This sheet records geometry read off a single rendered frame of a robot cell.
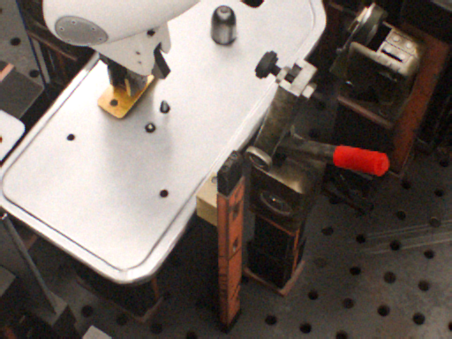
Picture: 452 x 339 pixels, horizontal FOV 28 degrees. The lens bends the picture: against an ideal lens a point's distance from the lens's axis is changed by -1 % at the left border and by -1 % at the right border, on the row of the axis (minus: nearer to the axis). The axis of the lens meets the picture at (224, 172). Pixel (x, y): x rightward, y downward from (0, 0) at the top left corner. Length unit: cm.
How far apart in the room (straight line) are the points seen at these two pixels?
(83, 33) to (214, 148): 30
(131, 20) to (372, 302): 67
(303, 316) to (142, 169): 37
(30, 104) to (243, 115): 26
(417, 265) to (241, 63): 42
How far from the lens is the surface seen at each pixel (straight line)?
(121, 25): 77
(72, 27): 79
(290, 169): 98
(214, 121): 106
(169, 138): 105
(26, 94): 113
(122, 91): 107
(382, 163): 88
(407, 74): 103
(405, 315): 131
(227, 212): 87
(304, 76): 84
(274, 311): 129
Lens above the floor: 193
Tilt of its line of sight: 64 degrees down
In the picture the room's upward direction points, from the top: straight up
